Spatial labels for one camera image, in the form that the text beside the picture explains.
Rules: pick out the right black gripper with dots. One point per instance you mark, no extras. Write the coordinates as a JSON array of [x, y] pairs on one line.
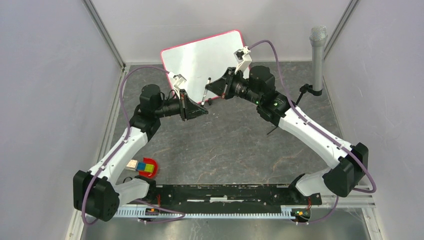
[[222, 87]]

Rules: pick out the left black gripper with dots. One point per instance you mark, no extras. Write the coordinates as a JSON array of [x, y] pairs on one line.
[[188, 109]]

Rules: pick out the whiteboard marker pen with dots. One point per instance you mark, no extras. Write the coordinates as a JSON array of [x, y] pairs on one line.
[[204, 98]]

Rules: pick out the pink framed whiteboard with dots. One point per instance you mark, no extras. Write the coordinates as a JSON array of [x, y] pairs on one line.
[[204, 58]]

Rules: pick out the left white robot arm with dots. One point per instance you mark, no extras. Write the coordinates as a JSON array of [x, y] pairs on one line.
[[96, 192]]

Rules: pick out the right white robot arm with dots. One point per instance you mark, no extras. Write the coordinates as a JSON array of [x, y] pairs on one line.
[[345, 162]]

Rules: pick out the red bowl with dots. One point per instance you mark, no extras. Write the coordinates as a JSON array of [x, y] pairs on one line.
[[151, 161]]

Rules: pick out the colourful block toy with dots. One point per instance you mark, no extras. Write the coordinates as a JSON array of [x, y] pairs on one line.
[[146, 167]]

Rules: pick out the cream lego brick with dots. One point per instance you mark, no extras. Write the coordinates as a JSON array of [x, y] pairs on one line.
[[132, 165]]

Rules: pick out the silver microphone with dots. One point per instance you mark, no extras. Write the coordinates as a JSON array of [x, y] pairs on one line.
[[318, 38]]

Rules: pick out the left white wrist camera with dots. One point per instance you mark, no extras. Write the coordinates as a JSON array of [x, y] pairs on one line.
[[177, 82]]

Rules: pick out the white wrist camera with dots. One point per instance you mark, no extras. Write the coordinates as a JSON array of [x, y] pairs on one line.
[[243, 59], [177, 82]]

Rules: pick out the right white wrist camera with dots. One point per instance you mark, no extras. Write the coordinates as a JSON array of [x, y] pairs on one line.
[[243, 59]]

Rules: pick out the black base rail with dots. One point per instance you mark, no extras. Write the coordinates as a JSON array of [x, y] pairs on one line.
[[228, 198]]

